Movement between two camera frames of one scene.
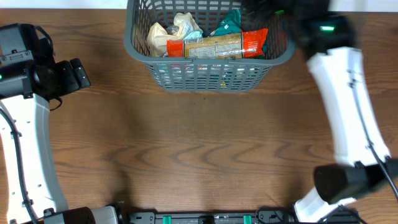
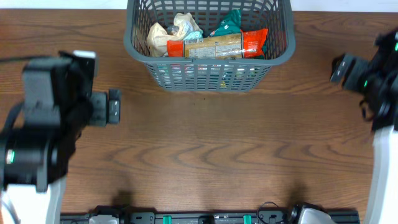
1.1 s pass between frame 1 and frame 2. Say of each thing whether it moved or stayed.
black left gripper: moved
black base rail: stayed
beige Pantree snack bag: stayed
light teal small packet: stayed
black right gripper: moved
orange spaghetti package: stayed
